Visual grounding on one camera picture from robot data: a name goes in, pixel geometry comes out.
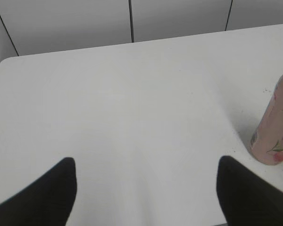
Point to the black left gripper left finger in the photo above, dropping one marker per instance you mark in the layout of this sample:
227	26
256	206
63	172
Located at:
48	201

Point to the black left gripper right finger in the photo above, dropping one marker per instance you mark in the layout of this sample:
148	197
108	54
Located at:
245	198

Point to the pink oolong tea bottle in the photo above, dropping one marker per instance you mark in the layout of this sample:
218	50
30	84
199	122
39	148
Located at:
266	144

